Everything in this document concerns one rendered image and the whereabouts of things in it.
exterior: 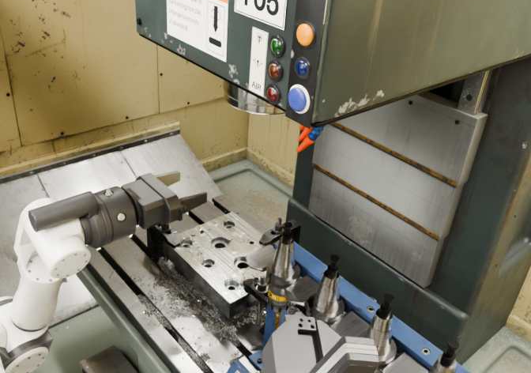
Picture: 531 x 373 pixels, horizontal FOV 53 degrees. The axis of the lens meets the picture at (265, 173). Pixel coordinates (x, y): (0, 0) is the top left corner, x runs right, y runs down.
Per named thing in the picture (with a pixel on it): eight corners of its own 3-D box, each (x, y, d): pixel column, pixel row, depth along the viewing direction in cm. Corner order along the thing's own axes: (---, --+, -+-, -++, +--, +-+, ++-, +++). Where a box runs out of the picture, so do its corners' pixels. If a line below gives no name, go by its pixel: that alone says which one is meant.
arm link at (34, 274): (87, 231, 82) (69, 284, 90) (62, 192, 86) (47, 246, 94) (46, 241, 78) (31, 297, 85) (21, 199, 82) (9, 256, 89)
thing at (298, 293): (299, 310, 91) (299, 307, 91) (278, 292, 94) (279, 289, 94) (326, 293, 95) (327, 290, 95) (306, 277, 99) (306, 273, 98)
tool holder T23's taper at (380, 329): (396, 346, 83) (404, 315, 80) (378, 360, 81) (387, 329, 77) (374, 329, 86) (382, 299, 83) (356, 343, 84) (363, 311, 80)
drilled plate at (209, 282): (228, 319, 124) (229, 303, 121) (163, 254, 142) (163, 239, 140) (299, 280, 137) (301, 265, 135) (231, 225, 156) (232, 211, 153)
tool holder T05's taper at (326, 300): (344, 307, 90) (350, 276, 87) (325, 318, 88) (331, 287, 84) (325, 291, 93) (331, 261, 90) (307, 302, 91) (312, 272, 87)
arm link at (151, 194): (182, 188, 88) (117, 212, 81) (182, 234, 93) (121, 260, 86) (144, 156, 96) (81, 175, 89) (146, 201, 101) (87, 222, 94)
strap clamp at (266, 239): (262, 273, 145) (266, 229, 137) (254, 266, 147) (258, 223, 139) (297, 255, 152) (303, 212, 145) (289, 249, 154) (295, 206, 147)
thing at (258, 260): (257, 275, 98) (258, 272, 98) (240, 260, 101) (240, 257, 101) (285, 261, 102) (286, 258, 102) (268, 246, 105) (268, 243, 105)
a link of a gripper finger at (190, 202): (205, 202, 97) (175, 214, 93) (205, 188, 95) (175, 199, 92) (209, 207, 96) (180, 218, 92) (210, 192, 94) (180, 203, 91)
